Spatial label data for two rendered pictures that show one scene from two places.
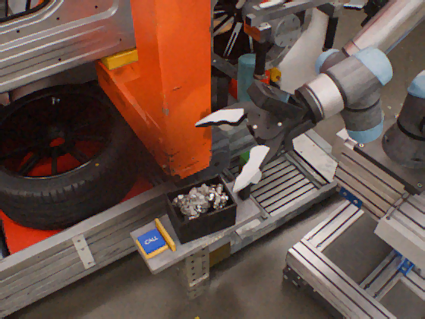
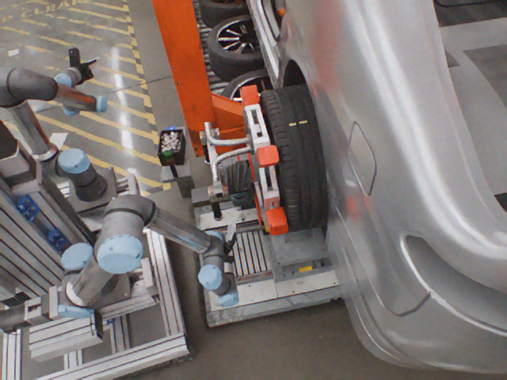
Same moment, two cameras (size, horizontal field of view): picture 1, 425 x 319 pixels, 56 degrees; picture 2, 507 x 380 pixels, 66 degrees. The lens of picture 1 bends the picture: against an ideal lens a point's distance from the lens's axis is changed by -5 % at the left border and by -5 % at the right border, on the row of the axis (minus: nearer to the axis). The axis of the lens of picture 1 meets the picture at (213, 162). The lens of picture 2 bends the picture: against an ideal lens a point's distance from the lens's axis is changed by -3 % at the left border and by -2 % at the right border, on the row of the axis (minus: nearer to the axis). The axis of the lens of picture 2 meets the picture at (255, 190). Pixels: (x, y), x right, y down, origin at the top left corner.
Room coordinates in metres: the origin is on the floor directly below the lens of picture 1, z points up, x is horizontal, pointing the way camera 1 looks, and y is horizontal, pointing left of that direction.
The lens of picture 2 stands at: (2.04, -1.26, 2.26)
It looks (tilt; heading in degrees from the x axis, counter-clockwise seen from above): 53 degrees down; 118
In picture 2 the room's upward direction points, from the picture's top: 7 degrees counter-clockwise
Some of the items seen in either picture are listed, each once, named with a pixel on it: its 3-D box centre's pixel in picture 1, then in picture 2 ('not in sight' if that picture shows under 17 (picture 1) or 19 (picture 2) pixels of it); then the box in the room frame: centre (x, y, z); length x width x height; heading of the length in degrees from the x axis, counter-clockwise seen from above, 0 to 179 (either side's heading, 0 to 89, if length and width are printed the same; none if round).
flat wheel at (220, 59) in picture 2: not in sight; (249, 48); (0.79, 1.29, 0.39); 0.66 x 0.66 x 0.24
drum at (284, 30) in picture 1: (269, 20); (245, 168); (1.46, -0.22, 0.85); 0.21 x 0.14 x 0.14; 33
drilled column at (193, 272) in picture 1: (191, 261); (181, 172); (0.80, 0.08, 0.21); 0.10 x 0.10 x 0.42; 33
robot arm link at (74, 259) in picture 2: not in sight; (82, 263); (1.12, -0.93, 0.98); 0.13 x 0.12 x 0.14; 118
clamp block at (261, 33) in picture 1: (257, 28); (210, 136); (1.25, -0.15, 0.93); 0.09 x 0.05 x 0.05; 33
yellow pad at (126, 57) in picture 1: (117, 52); not in sight; (1.46, 0.39, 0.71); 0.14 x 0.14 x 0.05; 33
